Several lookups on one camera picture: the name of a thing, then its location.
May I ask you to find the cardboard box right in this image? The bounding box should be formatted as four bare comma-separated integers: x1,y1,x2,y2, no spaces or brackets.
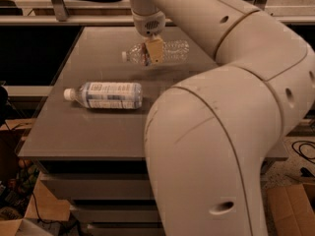
267,183,315,236

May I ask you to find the cardboard box left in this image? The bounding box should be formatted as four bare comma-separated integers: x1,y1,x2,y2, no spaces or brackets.
0,118,70,236

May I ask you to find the grey drawer cabinet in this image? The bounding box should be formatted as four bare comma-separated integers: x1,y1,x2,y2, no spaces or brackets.
15,26,289,236

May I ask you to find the clear water bottle red label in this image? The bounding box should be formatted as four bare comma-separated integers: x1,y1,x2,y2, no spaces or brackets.
122,40,189,66

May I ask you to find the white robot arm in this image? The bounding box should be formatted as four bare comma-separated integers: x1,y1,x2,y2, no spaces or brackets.
130,0,314,236

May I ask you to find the black cable on floor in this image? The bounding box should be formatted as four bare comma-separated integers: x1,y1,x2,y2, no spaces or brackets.
290,140,315,165

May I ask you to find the lying bottle white blue label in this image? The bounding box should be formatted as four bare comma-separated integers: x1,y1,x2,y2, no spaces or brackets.
63,82,143,110

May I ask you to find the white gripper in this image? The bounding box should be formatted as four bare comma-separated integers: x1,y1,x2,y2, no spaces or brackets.
132,11,165,64

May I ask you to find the white desk background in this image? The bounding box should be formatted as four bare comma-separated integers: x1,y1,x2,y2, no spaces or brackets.
16,0,313,17

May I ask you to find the cardboard box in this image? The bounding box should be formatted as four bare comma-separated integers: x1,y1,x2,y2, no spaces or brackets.
267,183,315,236
0,118,70,236

